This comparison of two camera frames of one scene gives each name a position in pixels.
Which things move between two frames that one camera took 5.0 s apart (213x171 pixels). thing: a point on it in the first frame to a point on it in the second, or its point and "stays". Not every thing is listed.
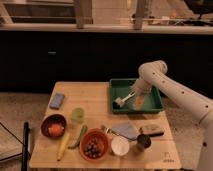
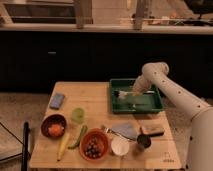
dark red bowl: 53,126 stays
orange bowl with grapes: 94,144 stays
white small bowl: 120,146 stays
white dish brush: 117,103 to 123,95
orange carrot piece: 56,130 stays
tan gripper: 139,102 to 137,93
